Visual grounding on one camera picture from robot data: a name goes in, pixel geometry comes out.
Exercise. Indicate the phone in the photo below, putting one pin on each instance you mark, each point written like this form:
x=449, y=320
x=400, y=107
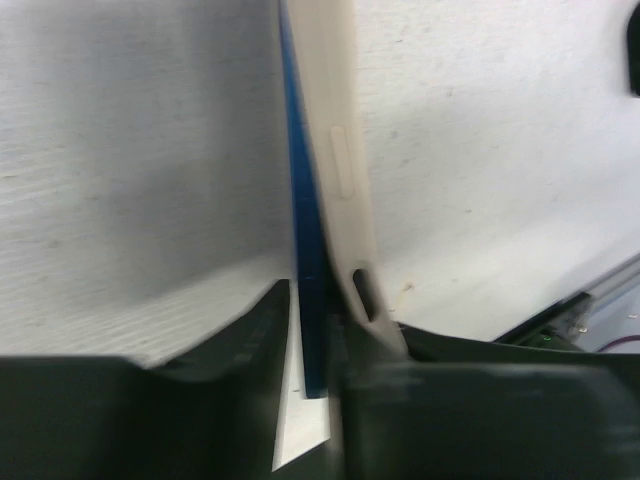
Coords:
x=324, y=44

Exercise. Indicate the blue smartphone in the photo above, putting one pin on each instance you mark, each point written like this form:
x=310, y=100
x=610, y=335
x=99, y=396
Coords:
x=310, y=253

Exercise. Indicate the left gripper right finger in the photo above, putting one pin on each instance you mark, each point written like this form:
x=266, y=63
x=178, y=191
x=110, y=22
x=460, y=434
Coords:
x=460, y=409

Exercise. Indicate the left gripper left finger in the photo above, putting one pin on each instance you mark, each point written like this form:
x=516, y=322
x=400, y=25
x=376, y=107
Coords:
x=210, y=412

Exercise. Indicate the aluminium table frame rail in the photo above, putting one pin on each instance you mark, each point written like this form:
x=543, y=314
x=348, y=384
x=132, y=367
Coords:
x=568, y=319

